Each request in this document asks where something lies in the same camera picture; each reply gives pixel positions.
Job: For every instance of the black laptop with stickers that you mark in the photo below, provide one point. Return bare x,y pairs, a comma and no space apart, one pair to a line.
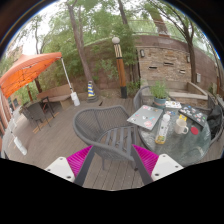
193,115

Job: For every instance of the grey wall box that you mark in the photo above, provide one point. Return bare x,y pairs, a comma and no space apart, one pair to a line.
198,77

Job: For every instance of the stone water basin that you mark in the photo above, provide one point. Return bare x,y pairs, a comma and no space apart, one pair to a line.
190,93

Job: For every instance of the wooden globe lamp post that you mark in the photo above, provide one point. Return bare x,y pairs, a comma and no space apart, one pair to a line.
120,70

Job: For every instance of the leaning tree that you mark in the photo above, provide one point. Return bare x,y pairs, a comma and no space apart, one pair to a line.
80,43

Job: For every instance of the white canopy weight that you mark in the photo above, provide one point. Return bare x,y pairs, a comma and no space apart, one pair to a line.
75,99
20,145

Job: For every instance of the white printed booklet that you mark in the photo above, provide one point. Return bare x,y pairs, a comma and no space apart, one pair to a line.
173,104

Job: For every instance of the wooden bench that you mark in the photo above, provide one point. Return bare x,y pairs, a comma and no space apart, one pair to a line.
56,95

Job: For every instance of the dark patio chair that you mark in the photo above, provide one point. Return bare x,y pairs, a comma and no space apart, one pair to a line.
35,111

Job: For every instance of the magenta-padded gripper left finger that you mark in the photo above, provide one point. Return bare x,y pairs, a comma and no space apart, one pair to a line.
80,160

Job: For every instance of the orange canopy tent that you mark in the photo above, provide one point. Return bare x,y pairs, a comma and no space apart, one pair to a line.
26,70

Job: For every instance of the silver laptop with stickers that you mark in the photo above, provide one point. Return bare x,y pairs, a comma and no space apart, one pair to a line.
145,116

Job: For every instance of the potted green plant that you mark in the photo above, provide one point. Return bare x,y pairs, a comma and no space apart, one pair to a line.
160,100

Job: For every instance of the flat round red coaster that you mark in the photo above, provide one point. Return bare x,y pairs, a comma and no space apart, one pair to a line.
194,130

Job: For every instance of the clear plastic drink bottle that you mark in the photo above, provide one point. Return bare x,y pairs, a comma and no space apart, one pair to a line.
162,131

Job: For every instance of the blue yellow striped cone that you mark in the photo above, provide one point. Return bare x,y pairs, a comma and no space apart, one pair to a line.
91,90

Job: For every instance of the white mug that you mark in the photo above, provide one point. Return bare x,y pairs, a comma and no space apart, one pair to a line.
180,126

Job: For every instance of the grey slatted wicker chair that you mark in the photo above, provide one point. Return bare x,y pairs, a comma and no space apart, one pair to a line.
96,123

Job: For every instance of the black wall lamp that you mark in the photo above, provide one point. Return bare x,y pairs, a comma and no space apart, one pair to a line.
142,53
188,59

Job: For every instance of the yellow printed card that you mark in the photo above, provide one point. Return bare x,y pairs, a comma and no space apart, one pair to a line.
182,117

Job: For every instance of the dark patio table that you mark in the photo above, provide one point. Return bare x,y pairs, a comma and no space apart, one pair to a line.
46,101

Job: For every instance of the forked tree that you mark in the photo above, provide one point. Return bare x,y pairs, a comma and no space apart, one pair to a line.
191,53

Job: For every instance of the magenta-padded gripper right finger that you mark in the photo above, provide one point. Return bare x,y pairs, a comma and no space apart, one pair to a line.
146,160

